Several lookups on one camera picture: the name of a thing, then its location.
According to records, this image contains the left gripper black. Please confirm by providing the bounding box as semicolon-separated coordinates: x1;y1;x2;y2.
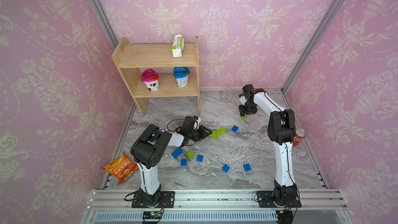
188;125;212;142

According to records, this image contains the green long lego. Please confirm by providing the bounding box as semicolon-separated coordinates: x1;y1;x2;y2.
217;128;226;136

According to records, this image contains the green lego pair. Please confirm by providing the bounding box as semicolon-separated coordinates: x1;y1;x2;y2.
210;131;220;139

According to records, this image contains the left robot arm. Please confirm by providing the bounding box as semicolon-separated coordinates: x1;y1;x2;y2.
130;116;212;207

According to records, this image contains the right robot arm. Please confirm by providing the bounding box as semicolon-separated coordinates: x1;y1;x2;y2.
238;84;301;208

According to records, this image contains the blue small lego far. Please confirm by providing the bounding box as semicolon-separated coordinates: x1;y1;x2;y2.
232;125;238;133

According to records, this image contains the blue small lego middle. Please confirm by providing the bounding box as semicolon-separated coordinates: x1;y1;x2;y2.
197;155;204;162

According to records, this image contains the blue large lego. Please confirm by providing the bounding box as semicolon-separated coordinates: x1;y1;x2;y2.
171;147;183;159

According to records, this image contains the blue small lego front-left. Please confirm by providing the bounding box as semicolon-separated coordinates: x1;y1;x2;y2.
180;159;188;167

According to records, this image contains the blue small lego front-centre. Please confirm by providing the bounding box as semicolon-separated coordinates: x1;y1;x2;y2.
222;164;230;173

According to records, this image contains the blue small lego front-right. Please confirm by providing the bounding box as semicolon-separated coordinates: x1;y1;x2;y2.
243;164;252;172

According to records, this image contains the red soda can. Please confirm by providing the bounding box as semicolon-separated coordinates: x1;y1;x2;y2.
293;128;306;146

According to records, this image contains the blue lid yogurt cup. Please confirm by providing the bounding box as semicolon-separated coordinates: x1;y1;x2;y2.
173;67;190;88

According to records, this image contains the pink lid yogurt cup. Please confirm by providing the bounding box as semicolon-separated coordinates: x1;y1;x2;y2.
141;68;160;92

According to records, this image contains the orange snack bag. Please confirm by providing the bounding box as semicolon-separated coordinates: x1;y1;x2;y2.
102;152;138;186

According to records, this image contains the green white carton box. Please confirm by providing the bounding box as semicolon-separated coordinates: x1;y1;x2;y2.
172;34;184;58

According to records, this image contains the wooden two-tier shelf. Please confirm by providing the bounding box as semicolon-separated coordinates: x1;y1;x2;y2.
112;37;201;117

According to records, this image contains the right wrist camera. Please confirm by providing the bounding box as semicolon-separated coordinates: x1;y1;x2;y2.
239;93;247;105

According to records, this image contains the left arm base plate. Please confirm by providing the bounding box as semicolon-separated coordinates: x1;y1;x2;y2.
132;190;175;208

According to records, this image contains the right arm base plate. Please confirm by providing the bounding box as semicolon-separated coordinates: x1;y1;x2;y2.
254;191;302;209

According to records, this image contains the aluminium front rail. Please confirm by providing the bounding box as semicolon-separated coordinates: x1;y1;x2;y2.
81;188;355;224

